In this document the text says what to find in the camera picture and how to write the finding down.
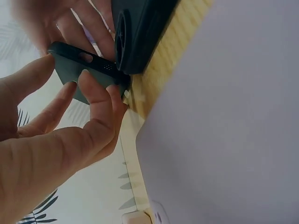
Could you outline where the person's right hand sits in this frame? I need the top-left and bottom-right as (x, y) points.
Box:
(13, 0), (117, 62)

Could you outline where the person's left hand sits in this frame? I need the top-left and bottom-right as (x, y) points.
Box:
(0, 55), (128, 224)

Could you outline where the dark green phone case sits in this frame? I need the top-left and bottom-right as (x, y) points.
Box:
(47, 41), (132, 105)

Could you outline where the black phone case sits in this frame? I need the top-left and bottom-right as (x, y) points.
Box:
(111, 0), (181, 75)

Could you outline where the white rounded box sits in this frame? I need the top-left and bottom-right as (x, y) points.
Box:
(121, 210), (153, 224)

